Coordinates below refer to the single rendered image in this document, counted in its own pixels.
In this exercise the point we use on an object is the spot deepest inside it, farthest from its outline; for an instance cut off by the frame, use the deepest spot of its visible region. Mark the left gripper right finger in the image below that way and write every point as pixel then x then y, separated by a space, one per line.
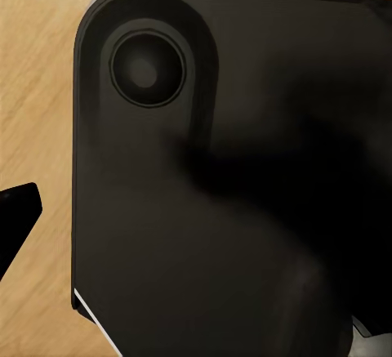
pixel 379 208

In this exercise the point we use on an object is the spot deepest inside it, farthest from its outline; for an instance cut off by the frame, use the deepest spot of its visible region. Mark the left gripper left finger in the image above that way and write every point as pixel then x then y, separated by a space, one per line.
pixel 20 208

